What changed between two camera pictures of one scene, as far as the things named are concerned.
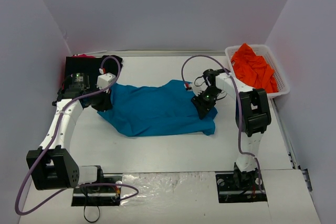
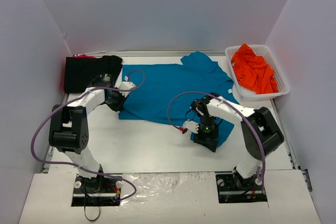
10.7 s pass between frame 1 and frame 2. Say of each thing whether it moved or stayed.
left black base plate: stayed
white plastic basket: stayed
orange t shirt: stayed
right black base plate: stayed
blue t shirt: moved
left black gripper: moved
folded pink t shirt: stayed
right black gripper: moved
